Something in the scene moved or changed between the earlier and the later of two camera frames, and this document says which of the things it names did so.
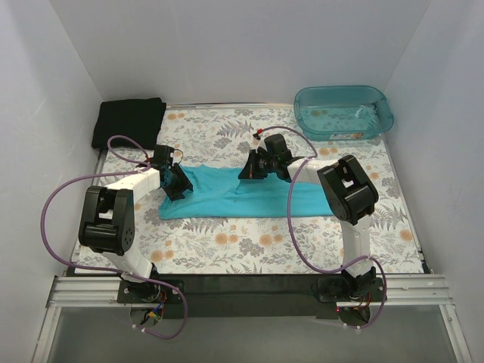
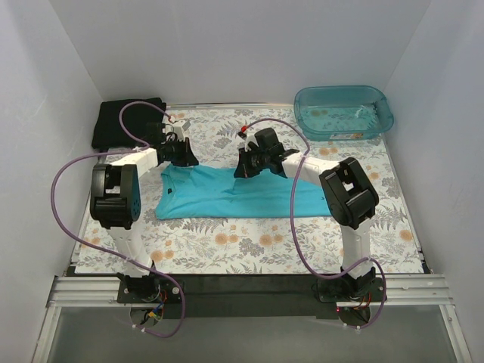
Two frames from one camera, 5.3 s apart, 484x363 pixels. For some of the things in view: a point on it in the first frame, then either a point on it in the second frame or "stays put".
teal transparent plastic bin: [342, 113] stays put
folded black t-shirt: [138, 119] stays put
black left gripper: [178, 185] to [185, 152]
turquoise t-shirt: [220, 192] stays put
